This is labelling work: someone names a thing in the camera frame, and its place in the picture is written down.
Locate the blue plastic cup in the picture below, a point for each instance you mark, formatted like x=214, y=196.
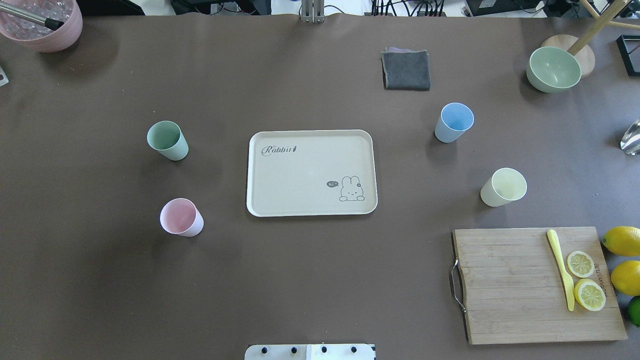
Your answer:
x=454, y=120

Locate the green plastic cup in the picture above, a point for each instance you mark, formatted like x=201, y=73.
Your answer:
x=167, y=138

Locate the cream yellow plastic cup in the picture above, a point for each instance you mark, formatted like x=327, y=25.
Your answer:
x=504, y=186

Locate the cream rabbit tray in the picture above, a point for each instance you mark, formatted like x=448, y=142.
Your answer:
x=311, y=172

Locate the grey folded cloth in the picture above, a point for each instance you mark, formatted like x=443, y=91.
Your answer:
x=406, y=70

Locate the pink plastic cup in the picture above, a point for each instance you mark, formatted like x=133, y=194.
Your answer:
x=181, y=217

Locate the wooden cutting board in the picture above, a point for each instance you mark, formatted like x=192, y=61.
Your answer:
x=512, y=291

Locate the yellow plastic knife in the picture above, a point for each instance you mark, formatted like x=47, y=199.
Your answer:
x=567, y=280

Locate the green bowl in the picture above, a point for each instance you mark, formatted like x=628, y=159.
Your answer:
x=551, y=70

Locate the upper lemon half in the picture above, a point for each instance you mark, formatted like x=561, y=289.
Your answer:
x=580, y=264

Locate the lemon half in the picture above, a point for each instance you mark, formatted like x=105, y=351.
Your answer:
x=580, y=264
x=589, y=295

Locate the wooden cup stand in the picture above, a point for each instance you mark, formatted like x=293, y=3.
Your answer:
x=578, y=47

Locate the lower lemon half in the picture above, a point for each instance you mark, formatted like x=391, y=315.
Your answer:
x=589, y=295

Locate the whole lemon near board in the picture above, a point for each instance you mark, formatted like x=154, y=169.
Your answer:
x=622, y=240

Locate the clear glass cup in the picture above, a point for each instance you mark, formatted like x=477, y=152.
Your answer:
x=630, y=141

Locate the pink bowl with ice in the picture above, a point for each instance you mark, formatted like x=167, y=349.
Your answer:
x=38, y=37

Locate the green lime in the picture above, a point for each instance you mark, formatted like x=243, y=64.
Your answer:
x=633, y=311

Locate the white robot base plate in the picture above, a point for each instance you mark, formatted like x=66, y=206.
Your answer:
x=322, y=351

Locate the metal ice scoop handle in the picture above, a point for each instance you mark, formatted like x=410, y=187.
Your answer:
x=38, y=19

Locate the black picture frame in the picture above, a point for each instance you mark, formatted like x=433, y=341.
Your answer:
x=628, y=46

